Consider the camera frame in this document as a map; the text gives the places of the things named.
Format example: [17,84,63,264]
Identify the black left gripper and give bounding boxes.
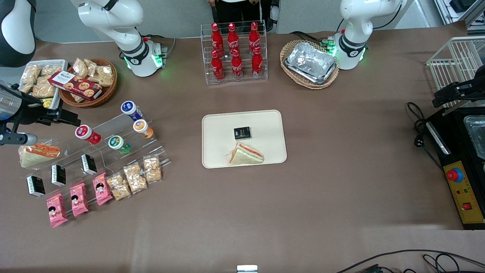
[433,76,485,108]

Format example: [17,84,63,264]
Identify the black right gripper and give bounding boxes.
[11,95,81,127]

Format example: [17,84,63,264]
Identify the green gum bottle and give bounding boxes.
[108,135,131,154]

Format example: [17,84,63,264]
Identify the red gum bottle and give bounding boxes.
[75,125,102,145]

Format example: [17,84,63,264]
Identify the steel food tray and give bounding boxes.
[463,116,485,160]

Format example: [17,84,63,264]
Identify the blue gum bottle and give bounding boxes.
[121,100,143,122]

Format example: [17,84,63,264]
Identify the orange gum bottle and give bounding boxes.
[133,119,154,139]

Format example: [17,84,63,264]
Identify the cream plastic tray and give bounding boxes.
[202,110,287,169]

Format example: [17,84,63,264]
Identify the silver metal lever strip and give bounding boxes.
[441,99,485,116]

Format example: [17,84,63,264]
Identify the black sealing machine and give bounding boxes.
[424,106,485,230]

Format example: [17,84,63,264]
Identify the red cookie box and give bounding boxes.
[48,71,103,101]

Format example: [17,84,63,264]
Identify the clear acrylic display stand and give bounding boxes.
[22,110,172,207]

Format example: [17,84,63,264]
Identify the wrapped triangle sandwich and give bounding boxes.
[228,143,264,166]
[19,143,61,168]

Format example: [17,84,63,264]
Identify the round brown wicker basket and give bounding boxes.
[59,58,117,108]

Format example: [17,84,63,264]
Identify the white plastic bin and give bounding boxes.
[17,60,69,108]

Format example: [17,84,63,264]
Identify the pink snack packet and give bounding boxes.
[46,193,69,228]
[92,173,113,206]
[70,183,89,217]

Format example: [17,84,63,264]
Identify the yellow control panel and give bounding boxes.
[443,161,485,224]

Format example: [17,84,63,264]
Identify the stacked aluminium foil trays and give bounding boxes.
[285,42,338,84]

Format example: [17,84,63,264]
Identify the clear acrylic bottle rack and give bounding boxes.
[200,20,268,85]

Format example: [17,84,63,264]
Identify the red cola bottle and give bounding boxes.
[211,50,225,81]
[211,23,224,57]
[252,47,263,77]
[232,49,243,79]
[249,22,261,53]
[227,23,240,55]

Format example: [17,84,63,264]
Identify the light oval wicker basket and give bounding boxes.
[280,40,340,90]

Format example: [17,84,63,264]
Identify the person torso and legs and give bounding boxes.
[207,0,281,33]

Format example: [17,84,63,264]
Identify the white wire rack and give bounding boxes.
[426,36,485,114]

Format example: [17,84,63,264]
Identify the silver handle bar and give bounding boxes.
[426,121,451,155]

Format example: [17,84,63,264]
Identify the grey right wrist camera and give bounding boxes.
[0,133,38,146]

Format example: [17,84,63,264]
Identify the black power cable with plug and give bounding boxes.
[407,102,444,171]

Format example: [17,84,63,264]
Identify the grey metal frame shelf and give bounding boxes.
[434,0,485,33]

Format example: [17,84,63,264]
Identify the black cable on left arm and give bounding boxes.
[337,0,403,31]

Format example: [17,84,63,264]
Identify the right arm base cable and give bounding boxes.
[142,34,177,57]

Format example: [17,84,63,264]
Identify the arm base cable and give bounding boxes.
[142,34,177,57]
[290,31,334,48]

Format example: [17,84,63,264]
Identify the left arm base cable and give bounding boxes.
[290,31,334,48]

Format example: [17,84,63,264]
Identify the long black cable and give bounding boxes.
[335,249,485,273]

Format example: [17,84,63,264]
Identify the looped black cable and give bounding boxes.
[422,253,461,273]

